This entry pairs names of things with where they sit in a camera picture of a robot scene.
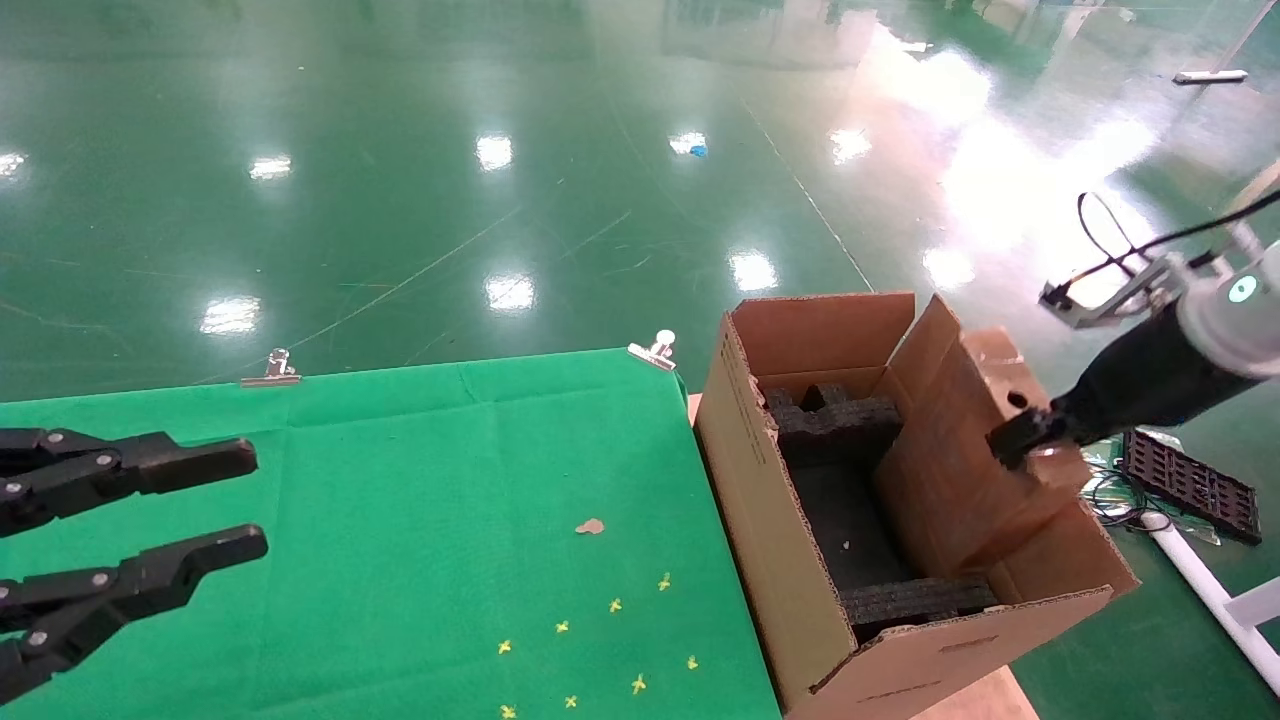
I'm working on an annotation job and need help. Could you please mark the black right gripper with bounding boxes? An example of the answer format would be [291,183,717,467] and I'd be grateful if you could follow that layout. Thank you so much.
[985,295,1271,471]

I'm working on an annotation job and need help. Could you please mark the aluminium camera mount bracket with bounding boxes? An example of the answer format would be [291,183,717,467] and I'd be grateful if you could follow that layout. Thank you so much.
[1038,252,1196,331]

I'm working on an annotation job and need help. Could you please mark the thin black floor wires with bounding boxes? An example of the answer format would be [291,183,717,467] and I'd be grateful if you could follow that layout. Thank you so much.
[1082,465,1151,529]

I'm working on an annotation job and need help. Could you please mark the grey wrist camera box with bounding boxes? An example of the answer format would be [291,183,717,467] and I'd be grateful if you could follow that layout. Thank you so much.
[1038,280,1086,329]

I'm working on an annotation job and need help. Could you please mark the white metal frame leg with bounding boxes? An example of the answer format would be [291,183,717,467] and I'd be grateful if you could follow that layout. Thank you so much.
[1140,512,1280,693]

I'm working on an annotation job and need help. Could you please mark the black perforated plastic tray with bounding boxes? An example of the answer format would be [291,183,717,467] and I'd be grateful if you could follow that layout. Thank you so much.
[1118,428,1263,546]

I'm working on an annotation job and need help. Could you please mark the black foam bottom liner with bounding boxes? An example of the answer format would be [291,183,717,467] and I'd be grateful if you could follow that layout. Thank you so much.
[785,462,911,593]

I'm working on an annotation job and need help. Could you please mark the large open brown carton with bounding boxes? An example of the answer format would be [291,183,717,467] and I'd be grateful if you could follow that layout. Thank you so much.
[693,290,1141,720]

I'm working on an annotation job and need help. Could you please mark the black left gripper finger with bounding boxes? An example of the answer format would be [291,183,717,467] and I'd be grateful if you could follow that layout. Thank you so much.
[0,428,259,538]
[0,525,269,706]

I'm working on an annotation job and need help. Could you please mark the silver metal binder clip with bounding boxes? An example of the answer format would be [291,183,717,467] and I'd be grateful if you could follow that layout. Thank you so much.
[627,330,679,373]
[240,348,301,388]

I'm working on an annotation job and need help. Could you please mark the small cardboard box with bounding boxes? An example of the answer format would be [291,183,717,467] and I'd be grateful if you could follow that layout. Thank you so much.
[873,328,1093,583]

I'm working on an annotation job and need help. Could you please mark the green table cloth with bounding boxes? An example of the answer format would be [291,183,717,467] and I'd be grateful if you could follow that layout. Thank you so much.
[0,347,783,720]

